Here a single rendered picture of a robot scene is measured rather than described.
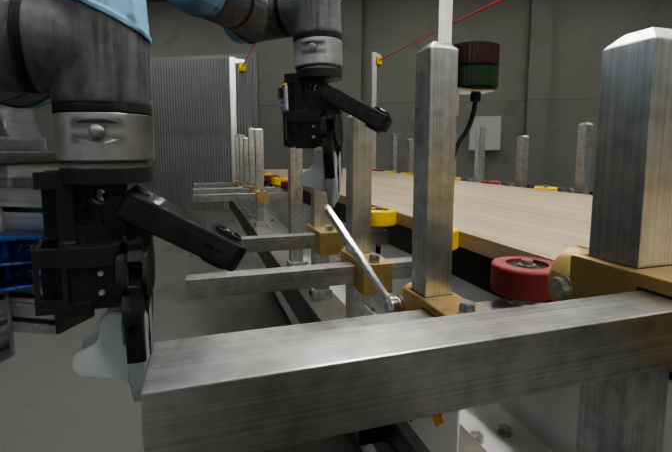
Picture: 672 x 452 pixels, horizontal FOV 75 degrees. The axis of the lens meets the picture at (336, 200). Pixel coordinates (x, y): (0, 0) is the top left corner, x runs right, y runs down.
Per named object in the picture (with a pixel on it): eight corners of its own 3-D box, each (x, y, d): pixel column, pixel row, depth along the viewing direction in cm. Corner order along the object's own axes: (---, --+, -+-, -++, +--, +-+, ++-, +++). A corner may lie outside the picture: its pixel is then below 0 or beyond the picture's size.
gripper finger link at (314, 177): (303, 208, 70) (300, 150, 69) (339, 207, 69) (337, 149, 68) (298, 210, 67) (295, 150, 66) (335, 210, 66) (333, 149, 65)
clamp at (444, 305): (452, 368, 44) (454, 320, 44) (395, 319, 57) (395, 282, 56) (499, 360, 46) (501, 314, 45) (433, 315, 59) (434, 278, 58)
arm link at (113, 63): (45, -13, 38) (151, -1, 40) (54, 116, 39) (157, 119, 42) (12, -52, 30) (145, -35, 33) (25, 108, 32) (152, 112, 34)
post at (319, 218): (315, 303, 100) (313, 90, 95) (311, 298, 103) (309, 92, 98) (329, 301, 101) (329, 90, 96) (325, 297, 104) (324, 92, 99)
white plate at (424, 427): (452, 485, 45) (456, 392, 43) (361, 366, 69) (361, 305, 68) (457, 483, 45) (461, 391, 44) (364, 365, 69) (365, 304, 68)
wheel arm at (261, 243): (189, 261, 87) (188, 240, 86) (189, 257, 90) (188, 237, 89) (389, 246, 100) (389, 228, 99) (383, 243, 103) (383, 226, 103)
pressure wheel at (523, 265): (518, 372, 48) (523, 271, 47) (474, 342, 56) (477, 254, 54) (575, 362, 51) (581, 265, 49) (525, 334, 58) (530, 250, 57)
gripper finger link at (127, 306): (129, 348, 40) (124, 254, 39) (150, 345, 40) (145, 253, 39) (121, 373, 35) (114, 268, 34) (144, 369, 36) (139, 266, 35)
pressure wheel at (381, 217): (389, 262, 96) (390, 210, 95) (355, 258, 99) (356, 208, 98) (399, 254, 103) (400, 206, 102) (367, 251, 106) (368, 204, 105)
